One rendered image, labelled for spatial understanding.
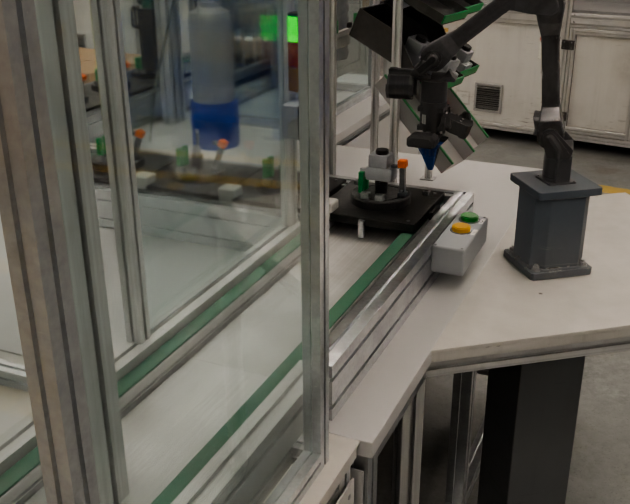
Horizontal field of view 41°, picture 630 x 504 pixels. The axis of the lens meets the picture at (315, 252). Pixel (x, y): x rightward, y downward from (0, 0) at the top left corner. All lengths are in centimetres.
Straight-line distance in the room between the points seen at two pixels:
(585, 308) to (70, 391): 128
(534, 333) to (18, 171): 123
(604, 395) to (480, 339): 159
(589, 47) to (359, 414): 470
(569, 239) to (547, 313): 21
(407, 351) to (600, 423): 154
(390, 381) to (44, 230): 95
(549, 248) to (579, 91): 410
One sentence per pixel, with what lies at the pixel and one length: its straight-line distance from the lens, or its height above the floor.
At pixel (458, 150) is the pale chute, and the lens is 226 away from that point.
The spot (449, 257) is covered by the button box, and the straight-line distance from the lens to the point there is 178.
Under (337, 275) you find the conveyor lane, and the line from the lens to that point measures 174.
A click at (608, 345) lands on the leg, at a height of 80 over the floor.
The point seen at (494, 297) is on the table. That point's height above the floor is 86.
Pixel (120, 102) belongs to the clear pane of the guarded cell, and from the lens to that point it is 72.
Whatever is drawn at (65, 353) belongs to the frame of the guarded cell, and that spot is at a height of 131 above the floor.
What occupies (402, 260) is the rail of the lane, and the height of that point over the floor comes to 96.
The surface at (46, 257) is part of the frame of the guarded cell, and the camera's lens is 65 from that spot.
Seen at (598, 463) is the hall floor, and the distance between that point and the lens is 285.
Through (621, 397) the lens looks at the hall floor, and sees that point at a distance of 320.
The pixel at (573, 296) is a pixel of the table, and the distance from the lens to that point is 185.
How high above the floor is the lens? 164
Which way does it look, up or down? 23 degrees down
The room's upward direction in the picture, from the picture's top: straight up
